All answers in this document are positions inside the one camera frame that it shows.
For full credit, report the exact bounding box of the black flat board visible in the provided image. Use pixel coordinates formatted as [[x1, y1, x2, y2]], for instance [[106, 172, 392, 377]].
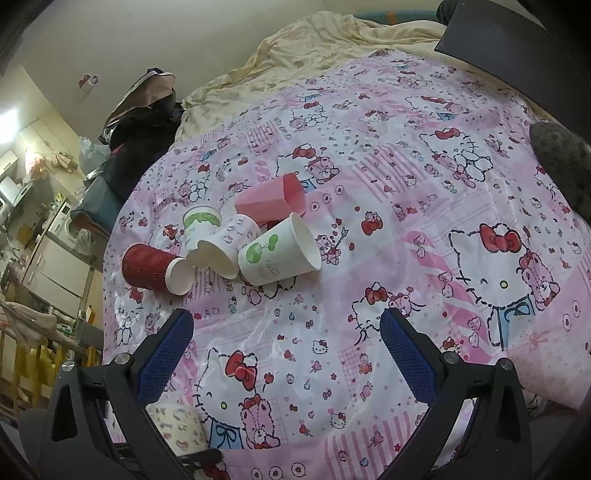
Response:
[[436, 1, 590, 122]]

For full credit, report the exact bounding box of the white cup green band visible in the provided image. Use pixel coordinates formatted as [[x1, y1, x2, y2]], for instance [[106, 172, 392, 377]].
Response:
[[182, 206, 221, 242]]

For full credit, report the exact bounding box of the white patterned paper cup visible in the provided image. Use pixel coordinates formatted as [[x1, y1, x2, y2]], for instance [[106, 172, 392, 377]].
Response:
[[186, 214, 262, 280]]

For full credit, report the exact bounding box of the dark red ribbed paper cup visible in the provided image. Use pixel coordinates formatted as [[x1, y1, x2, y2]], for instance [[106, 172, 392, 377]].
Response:
[[121, 243, 194, 296]]

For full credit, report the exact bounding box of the cream yellow bedsheet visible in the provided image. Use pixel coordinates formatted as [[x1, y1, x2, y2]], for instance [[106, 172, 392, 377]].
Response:
[[174, 11, 447, 142]]

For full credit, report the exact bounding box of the white washing machine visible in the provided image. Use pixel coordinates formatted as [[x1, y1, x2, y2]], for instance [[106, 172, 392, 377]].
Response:
[[47, 200, 80, 250]]

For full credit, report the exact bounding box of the black and pink bag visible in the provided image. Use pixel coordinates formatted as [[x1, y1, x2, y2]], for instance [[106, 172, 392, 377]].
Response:
[[100, 68, 183, 201]]

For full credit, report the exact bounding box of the cartoon print paper cup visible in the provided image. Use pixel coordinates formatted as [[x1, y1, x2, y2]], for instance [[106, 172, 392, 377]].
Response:
[[146, 402, 207, 457]]

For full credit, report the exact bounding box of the grey fuzzy object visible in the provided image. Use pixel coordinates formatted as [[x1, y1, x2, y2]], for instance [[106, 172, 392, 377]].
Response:
[[530, 121, 591, 223]]

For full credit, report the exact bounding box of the white cup green leaf print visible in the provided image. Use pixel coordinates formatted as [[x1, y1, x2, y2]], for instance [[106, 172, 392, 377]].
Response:
[[238, 213, 322, 286]]

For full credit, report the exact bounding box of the white cabinet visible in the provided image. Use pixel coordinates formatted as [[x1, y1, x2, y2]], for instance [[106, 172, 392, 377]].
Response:
[[22, 236, 90, 317]]

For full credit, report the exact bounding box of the pink Hello Kitty blanket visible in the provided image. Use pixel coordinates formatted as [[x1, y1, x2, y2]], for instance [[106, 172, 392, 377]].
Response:
[[104, 49, 590, 479]]

